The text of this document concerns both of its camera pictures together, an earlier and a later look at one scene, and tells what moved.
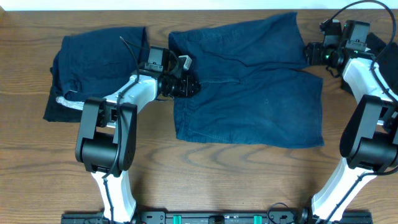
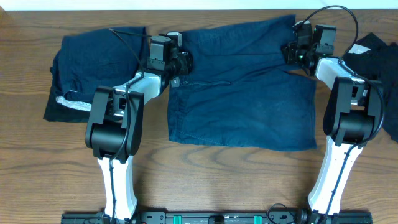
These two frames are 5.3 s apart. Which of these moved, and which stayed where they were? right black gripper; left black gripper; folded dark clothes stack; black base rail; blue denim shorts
Moved: left black gripper; right black gripper
Stayed: black base rail; blue denim shorts; folded dark clothes stack
